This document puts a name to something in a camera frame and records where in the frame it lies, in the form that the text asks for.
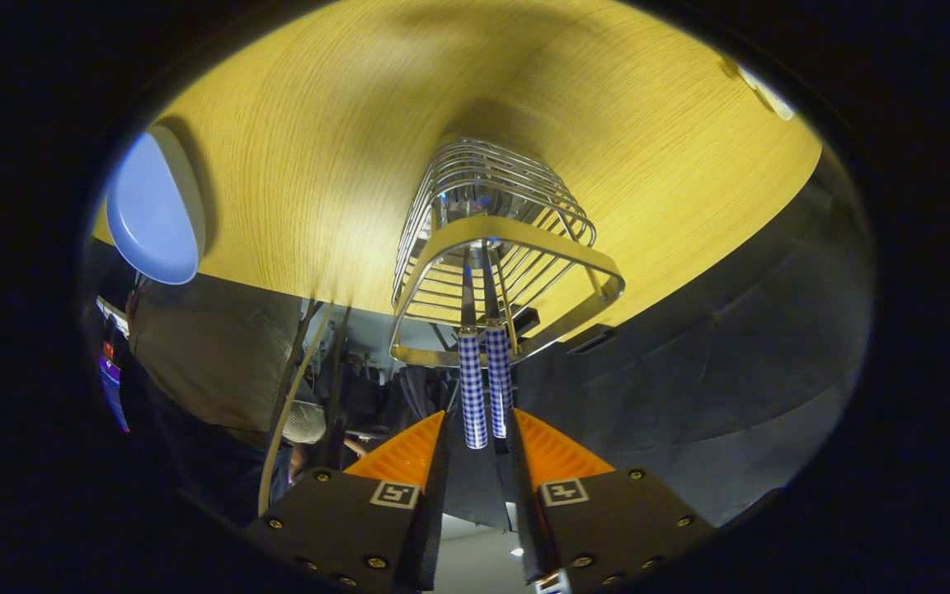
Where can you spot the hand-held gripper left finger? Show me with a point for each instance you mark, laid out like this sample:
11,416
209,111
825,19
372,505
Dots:
434,503

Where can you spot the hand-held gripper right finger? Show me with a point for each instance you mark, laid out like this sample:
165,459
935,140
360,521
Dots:
527,503

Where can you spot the dark grey bag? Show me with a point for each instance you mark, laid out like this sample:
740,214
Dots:
421,392

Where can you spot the person's pale shoe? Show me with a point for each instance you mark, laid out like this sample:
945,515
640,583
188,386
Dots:
304,422

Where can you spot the small black table clamp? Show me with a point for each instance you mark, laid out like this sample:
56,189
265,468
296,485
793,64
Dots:
592,339

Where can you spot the large black table clamp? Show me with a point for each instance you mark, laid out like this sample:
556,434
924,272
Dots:
526,319

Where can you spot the person's khaki trousers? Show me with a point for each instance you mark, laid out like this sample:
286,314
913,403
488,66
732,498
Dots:
211,355

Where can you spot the purple package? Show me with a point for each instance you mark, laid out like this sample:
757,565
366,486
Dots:
112,388

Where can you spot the blue plate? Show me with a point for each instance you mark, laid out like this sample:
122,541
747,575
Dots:
149,214

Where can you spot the white divided bean tray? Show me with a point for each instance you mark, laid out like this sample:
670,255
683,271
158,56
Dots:
768,92

